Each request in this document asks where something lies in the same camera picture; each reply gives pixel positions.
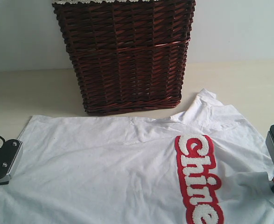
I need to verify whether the grey left wrist camera module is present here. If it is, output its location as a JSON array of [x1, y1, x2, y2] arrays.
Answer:
[[0, 139, 22, 185]]

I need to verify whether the white t-shirt with red lettering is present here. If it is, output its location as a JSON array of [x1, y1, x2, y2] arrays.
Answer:
[[0, 90, 274, 224]]

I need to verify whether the dark brown wicker basket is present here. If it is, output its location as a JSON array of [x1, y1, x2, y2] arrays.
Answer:
[[52, 0, 196, 115]]

